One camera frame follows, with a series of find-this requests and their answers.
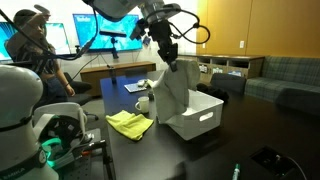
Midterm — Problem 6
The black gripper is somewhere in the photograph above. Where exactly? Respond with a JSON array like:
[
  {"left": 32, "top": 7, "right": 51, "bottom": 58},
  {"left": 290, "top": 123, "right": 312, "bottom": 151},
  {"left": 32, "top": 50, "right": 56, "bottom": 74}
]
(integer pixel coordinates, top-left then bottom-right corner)
[{"left": 148, "top": 19, "right": 180, "bottom": 73}]

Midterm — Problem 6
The white terry cloth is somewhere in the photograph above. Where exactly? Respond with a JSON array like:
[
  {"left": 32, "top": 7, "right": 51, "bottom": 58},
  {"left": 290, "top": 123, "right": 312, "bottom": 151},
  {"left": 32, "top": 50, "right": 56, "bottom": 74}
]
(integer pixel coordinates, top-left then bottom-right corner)
[{"left": 146, "top": 59, "right": 202, "bottom": 125}]

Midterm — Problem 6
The yellow microfibre cloth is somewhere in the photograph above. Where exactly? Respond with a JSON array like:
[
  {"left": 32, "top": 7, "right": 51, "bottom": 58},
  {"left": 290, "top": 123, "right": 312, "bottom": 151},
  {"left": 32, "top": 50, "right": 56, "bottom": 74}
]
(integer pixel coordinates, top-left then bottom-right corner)
[{"left": 105, "top": 109, "right": 155, "bottom": 142}]

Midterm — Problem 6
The green whiteboard marker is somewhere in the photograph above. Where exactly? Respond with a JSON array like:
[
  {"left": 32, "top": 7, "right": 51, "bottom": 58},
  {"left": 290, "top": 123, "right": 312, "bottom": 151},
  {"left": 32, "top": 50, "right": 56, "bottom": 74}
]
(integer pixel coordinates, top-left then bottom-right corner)
[{"left": 232, "top": 163, "right": 242, "bottom": 180}]

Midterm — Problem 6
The white plastic box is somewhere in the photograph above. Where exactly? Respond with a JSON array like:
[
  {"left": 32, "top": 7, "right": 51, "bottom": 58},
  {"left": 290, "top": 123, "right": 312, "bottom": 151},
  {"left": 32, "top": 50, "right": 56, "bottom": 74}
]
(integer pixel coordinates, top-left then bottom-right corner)
[{"left": 156, "top": 88, "right": 225, "bottom": 142}]

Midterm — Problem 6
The small white object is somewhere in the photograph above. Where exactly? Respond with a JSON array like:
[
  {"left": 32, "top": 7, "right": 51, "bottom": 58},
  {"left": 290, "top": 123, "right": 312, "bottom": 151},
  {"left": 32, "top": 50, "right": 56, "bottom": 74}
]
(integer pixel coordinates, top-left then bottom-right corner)
[{"left": 136, "top": 78, "right": 149, "bottom": 88}]

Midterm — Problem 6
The tablet with grey screen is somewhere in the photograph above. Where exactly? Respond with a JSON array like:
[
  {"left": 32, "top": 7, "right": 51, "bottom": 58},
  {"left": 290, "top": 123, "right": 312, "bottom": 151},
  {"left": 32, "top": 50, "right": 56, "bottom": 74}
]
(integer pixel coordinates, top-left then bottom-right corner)
[{"left": 123, "top": 82, "right": 148, "bottom": 94}]

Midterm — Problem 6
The white ceramic mug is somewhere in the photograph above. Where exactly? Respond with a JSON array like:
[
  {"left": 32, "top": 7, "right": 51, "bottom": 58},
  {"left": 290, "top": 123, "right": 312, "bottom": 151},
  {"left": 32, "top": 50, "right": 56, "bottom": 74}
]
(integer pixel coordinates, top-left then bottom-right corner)
[{"left": 134, "top": 96, "right": 150, "bottom": 114}]

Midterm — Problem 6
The black fabric bundle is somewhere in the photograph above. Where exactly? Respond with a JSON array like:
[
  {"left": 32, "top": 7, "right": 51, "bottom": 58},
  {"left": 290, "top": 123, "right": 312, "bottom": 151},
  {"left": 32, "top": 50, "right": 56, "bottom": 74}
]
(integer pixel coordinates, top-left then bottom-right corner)
[{"left": 195, "top": 83, "right": 230, "bottom": 104}]

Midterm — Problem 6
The wooden sideboard with shelves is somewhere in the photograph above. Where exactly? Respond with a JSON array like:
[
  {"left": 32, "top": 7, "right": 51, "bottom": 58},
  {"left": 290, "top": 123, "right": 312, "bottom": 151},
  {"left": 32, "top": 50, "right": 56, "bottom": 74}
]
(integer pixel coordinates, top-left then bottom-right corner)
[{"left": 176, "top": 53, "right": 266, "bottom": 84}]

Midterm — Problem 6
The low wooden bench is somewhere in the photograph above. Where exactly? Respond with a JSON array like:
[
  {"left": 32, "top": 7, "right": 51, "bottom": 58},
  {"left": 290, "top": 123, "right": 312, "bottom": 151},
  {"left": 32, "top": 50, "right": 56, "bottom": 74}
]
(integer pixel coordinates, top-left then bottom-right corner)
[{"left": 79, "top": 60, "right": 157, "bottom": 98}]

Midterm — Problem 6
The black office chair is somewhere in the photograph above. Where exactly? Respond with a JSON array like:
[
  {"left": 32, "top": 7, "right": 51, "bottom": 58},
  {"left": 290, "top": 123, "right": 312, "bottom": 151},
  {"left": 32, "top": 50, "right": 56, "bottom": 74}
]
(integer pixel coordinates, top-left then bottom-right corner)
[{"left": 63, "top": 71, "right": 100, "bottom": 122}]

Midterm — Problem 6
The black boom bar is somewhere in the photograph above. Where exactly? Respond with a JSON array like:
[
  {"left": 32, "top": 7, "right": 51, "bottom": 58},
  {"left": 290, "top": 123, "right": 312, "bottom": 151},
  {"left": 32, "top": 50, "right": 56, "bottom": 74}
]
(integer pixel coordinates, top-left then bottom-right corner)
[{"left": 19, "top": 45, "right": 83, "bottom": 65}]

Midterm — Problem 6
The green plaid sofa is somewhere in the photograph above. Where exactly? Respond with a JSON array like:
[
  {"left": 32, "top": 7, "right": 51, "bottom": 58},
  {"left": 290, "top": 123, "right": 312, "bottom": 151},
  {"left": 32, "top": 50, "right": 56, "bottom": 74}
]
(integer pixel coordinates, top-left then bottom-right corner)
[{"left": 244, "top": 55, "right": 320, "bottom": 117}]

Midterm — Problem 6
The white curved device green glow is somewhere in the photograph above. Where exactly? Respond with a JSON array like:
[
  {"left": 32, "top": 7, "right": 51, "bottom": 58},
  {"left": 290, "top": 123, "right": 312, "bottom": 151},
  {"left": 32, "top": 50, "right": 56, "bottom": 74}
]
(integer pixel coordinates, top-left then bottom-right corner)
[{"left": 31, "top": 102, "right": 88, "bottom": 169}]

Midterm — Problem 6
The perforated metal plate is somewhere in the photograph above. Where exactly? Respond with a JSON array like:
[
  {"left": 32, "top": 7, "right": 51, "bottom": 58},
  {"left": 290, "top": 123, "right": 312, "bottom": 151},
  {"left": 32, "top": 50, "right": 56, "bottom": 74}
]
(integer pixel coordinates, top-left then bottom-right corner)
[{"left": 56, "top": 128, "right": 113, "bottom": 180}]

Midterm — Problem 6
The person in dark top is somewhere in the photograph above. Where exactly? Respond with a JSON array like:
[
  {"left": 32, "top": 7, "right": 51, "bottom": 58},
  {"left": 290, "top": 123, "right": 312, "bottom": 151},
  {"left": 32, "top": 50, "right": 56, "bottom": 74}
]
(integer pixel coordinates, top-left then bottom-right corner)
[{"left": 3, "top": 4, "right": 76, "bottom": 111}]

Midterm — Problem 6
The small wall picture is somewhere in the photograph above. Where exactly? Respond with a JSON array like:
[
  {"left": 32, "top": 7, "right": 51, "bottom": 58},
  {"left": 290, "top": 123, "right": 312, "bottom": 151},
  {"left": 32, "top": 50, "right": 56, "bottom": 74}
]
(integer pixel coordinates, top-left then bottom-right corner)
[{"left": 142, "top": 35, "right": 152, "bottom": 47}]

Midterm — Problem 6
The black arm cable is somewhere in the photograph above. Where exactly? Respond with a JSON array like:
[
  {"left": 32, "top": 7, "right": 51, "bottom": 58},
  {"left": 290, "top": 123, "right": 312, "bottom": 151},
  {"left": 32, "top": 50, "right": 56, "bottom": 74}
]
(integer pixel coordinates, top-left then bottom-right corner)
[{"left": 0, "top": 8, "right": 212, "bottom": 63}]

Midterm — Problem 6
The large wall screen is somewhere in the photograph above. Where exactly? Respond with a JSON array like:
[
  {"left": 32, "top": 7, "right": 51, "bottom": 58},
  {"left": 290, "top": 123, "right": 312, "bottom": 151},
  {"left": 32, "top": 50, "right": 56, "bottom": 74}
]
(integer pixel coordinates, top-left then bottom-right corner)
[{"left": 72, "top": 13, "right": 144, "bottom": 54}]

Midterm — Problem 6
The black clamp orange handle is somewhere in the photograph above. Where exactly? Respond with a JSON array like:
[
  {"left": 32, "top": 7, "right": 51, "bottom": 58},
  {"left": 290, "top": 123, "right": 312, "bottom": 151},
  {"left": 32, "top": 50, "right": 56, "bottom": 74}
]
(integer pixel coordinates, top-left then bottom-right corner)
[{"left": 71, "top": 139, "right": 108, "bottom": 164}]

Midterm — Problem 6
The pale wall screen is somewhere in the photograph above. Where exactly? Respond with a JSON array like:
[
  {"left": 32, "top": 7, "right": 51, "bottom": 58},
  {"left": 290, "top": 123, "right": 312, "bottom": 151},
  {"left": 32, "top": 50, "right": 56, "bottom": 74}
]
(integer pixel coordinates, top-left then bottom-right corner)
[{"left": 0, "top": 21, "right": 72, "bottom": 64}]

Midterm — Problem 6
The table cable port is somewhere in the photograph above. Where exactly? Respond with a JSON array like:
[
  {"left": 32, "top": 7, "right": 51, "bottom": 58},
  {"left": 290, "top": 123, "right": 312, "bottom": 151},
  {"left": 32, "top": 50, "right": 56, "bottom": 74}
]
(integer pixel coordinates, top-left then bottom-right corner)
[{"left": 249, "top": 146, "right": 308, "bottom": 180}]

